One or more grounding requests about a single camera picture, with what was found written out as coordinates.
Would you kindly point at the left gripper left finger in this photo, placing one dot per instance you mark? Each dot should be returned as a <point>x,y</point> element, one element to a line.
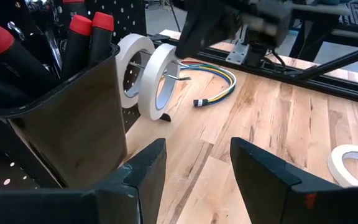
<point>148,174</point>

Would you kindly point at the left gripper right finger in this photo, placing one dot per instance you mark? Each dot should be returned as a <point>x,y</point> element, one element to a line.
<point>259,180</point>

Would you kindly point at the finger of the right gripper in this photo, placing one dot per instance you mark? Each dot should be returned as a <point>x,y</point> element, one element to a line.
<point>207,21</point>

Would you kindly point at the white masking tape roll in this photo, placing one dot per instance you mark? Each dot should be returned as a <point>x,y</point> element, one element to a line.
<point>126,46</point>
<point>149,93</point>
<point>334,168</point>

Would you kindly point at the red black screwdriver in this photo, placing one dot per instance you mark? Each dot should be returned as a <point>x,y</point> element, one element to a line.
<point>17,65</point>
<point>73,9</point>
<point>76,53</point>
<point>99,43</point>

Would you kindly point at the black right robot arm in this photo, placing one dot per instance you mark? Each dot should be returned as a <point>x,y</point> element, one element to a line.
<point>259,31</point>

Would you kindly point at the metal double prong hook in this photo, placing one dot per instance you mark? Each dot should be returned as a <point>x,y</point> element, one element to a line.
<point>174,77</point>

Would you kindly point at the black perforated pegboard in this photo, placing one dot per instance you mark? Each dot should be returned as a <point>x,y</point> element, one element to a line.
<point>129,15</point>

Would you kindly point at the black plastic bin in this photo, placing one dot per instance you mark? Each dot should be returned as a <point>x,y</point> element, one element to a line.
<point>73,124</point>

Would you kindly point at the black equipment shelf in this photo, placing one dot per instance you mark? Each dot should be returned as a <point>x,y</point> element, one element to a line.
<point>312,34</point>

